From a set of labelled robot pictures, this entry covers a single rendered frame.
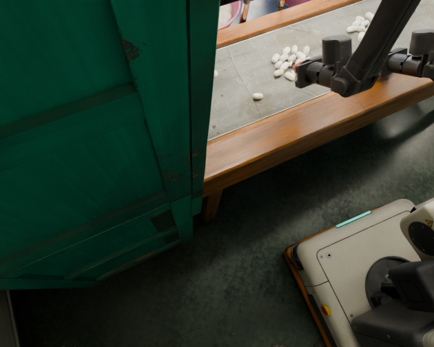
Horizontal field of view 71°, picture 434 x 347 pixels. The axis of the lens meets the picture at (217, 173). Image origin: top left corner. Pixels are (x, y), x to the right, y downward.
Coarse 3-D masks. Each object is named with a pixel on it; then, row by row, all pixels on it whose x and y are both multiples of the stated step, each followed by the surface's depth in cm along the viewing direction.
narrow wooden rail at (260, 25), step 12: (312, 0) 112; (324, 0) 112; (336, 0) 112; (348, 0) 113; (360, 0) 116; (276, 12) 108; (288, 12) 109; (300, 12) 109; (312, 12) 110; (324, 12) 113; (240, 24) 105; (252, 24) 105; (264, 24) 106; (276, 24) 106; (288, 24) 109; (228, 36) 103; (240, 36) 104; (252, 36) 106; (216, 48) 103
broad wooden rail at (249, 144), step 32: (320, 96) 100; (352, 96) 98; (384, 96) 99; (416, 96) 110; (256, 128) 92; (288, 128) 92; (320, 128) 93; (352, 128) 109; (224, 160) 87; (256, 160) 90
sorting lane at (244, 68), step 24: (432, 0) 119; (312, 24) 111; (336, 24) 112; (408, 24) 114; (432, 24) 115; (240, 48) 105; (264, 48) 105; (312, 48) 107; (408, 48) 110; (240, 72) 101; (264, 72) 102; (216, 96) 97; (240, 96) 98; (264, 96) 99; (288, 96) 99; (312, 96) 100; (216, 120) 94; (240, 120) 95
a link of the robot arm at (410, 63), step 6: (414, 54) 88; (420, 54) 87; (426, 54) 86; (408, 60) 90; (414, 60) 89; (420, 60) 87; (426, 60) 87; (408, 66) 90; (414, 66) 89; (420, 66) 88; (402, 72) 93; (408, 72) 91; (414, 72) 89; (420, 72) 89
